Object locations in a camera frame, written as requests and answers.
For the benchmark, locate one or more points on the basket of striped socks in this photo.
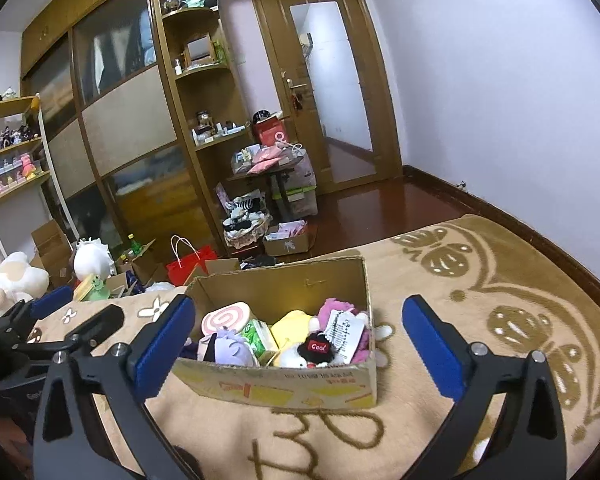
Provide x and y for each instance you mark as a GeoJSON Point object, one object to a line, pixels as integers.
{"type": "Point", "coordinates": [247, 225]}

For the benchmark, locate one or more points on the green bottle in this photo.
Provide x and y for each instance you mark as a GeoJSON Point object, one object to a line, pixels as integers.
{"type": "Point", "coordinates": [135, 245]}

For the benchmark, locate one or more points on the white round plush doll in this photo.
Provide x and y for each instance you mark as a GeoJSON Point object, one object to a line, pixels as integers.
{"type": "Point", "coordinates": [94, 262]}

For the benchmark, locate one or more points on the green frog toy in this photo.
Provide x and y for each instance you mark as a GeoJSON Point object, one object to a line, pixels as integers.
{"type": "Point", "coordinates": [91, 289]}

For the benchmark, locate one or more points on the large white plush toy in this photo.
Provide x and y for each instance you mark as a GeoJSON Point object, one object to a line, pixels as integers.
{"type": "Point", "coordinates": [12, 280]}

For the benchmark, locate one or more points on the beige patterned blanket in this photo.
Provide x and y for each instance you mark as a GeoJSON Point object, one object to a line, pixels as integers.
{"type": "Point", "coordinates": [480, 310]}

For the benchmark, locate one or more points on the yellow wall shelf with figurines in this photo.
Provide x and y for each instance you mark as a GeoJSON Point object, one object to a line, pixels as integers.
{"type": "Point", "coordinates": [10, 150]}

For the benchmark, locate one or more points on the yellow plush toy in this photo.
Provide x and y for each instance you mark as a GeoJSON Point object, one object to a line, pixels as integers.
{"type": "Point", "coordinates": [292, 327]}

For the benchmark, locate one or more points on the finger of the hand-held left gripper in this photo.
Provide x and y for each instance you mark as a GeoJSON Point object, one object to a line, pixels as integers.
{"type": "Point", "coordinates": [52, 300]}
{"type": "Point", "coordinates": [97, 322]}

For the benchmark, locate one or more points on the open brown cardboard box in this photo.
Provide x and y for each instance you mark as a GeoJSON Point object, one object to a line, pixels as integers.
{"type": "Point", "coordinates": [52, 252]}

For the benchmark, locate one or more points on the small dark side table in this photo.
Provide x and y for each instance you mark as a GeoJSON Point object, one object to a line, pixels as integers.
{"type": "Point", "coordinates": [277, 185]}

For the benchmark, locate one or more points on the wooden door with glass pane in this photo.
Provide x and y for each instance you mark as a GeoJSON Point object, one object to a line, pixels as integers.
{"type": "Point", "coordinates": [340, 85]}

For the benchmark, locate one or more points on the white pole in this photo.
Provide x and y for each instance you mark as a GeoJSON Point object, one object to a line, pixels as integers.
{"type": "Point", "coordinates": [55, 175]}

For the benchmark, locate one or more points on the white fluffy plush toy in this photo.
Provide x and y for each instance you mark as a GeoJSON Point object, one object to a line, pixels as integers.
{"type": "Point", "coordinates": [290, 355]}

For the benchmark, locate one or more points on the pink cloth packets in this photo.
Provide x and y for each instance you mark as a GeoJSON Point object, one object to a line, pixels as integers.
{"type": "Point", "coordinates": [267, 160]}

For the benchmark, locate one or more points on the wooden corner shelf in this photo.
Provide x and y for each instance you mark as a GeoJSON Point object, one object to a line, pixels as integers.
{"type": "Point", "coordinates": [205, 60]}

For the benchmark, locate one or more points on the pink swirl roll plush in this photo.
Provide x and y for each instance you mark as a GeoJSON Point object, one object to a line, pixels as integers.
{"type": "Point", "coordinates": [225, 317]}

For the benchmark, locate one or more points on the white carton box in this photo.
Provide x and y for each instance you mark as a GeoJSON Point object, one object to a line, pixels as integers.
{"type": "Point", "coordinates": [300, 187]}

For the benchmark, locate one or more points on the green tissue packet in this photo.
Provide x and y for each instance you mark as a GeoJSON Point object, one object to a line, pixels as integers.
{"type": "Point", "coordinates": [260, 337]}

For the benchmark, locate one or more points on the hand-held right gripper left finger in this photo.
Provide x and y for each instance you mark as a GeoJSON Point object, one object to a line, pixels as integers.
{"type": "Point", "coordinates": [164, 342]}

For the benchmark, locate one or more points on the small cardboard box pink contents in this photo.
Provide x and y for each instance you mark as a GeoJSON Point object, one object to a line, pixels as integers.
{"type": "Point", "coordinates": [286, 240]}

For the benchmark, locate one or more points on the purple hair plush doll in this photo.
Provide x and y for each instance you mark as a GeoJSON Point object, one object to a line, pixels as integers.
{"type": "Point", "coordinates": [235, 347]}

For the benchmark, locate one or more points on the pink bear plush toy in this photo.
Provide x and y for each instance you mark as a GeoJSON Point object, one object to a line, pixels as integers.
{"type": "Point", "coordinates": [332, 307]}

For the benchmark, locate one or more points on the pink plush on shelf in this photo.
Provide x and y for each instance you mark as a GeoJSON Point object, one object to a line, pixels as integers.
{"type": "Point", "coordinates": [29, 166]}

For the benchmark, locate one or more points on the wooden wardrobe with glass doors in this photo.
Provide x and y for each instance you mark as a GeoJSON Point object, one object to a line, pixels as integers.
{"type": "Point", "coordinates": [125, 110]}

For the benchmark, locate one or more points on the red box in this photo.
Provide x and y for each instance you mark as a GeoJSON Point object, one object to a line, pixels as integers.
{"type": "Point", "coordinates": [271, 130]}

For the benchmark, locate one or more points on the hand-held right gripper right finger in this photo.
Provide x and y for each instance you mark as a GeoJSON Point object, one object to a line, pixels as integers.
{"type": "Point", "coordinates": [430, 350]}

